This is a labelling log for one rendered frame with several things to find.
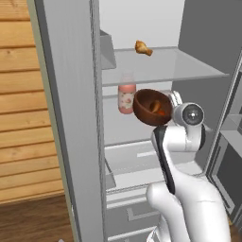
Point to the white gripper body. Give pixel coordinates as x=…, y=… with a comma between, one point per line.
x=176, y=98

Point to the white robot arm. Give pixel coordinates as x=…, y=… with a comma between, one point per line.
x=192, y=201

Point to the red tomato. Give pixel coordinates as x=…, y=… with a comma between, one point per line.
x=161, y=112

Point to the chicken drumstick in bowl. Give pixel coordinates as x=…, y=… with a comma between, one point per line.
x=154, y=106

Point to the brown wooden bowl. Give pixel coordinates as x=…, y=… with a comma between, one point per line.
x=143, y=108

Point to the brown chicken drumstick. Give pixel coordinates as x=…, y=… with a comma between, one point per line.
x=142, y=48

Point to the grey fridge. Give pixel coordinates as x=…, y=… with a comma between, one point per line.
x=201, y=38

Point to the clear fridge drawer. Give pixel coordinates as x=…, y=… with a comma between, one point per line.
x=135, y=167

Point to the grey fridge door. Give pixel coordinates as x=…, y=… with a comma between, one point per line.
x=228, y=170
x=75, y=104

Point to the pink drink bottle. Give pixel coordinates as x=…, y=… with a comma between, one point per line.
x=126, y=100

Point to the grey freezer drawer front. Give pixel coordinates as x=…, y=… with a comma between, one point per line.
x=132, y=214

